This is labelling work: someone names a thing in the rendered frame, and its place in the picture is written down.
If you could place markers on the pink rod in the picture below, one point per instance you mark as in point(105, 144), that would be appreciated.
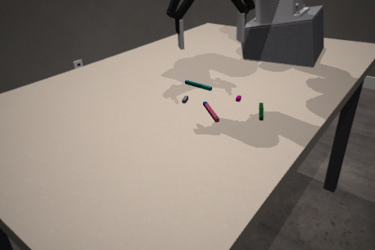
point(212, 113)

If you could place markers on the turquoise rod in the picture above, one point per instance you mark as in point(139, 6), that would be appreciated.
point(202, 86)

